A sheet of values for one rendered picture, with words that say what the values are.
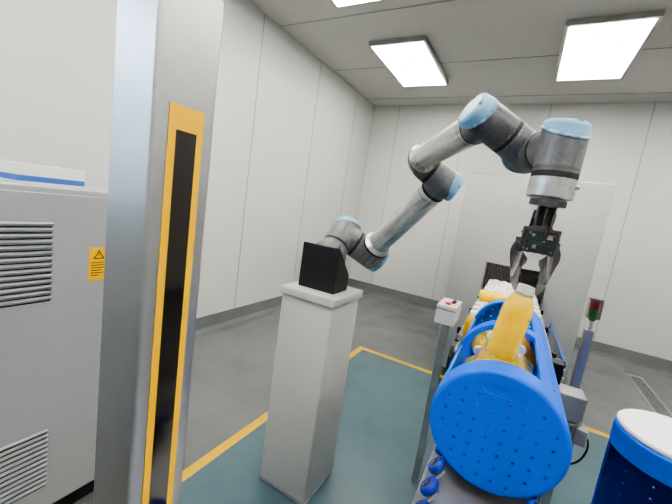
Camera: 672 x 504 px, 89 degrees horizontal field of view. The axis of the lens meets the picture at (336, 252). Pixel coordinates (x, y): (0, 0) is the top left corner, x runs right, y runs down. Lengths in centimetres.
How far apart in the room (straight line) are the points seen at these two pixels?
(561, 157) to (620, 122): 534
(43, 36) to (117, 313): 279
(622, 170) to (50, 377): 615
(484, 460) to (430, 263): 528
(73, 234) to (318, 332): 109
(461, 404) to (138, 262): 75
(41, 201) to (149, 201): 133
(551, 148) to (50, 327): 176
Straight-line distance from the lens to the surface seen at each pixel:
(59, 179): 183
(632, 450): 134
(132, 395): 37
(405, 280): 625
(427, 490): 90
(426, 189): 149
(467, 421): 91
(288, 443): 203
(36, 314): 173
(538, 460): 93
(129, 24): 37
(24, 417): 189
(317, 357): 172
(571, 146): 86
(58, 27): 313
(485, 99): 93
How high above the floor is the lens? 154
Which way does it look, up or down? 8 degrees down
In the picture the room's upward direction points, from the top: 8 degrees clockwise
